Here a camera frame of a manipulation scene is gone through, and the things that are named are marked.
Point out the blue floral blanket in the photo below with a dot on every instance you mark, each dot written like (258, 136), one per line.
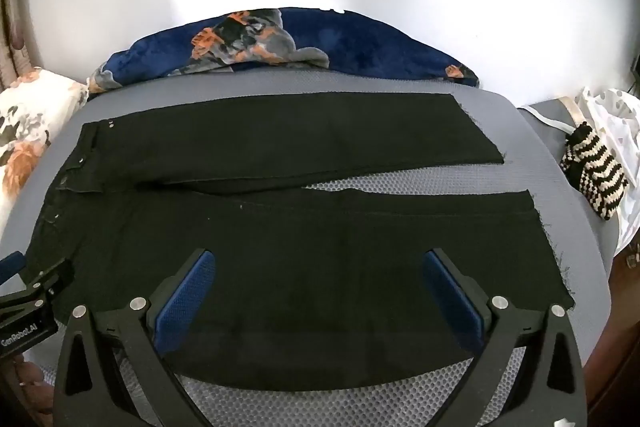
(350, 42)

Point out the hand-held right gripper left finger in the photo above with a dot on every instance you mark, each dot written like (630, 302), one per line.
(185, 302)

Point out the beige curtain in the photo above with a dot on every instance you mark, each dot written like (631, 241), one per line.
(15, 47)

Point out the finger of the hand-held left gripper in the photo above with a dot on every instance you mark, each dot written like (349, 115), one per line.
(50, 282)

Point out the person's left hand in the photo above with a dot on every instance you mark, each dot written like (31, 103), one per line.
(32, 379)

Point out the black pants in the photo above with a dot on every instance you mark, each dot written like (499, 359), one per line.
(300, 257)

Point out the grey mesh mat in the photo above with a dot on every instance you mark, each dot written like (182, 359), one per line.
(550, 207)

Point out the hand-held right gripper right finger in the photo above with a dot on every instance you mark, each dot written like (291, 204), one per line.
(452, 302)

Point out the striped knitted bag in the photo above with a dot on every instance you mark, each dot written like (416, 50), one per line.
(595, 172)

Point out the white floral pillow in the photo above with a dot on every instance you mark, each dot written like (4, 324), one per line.
(30, 122)

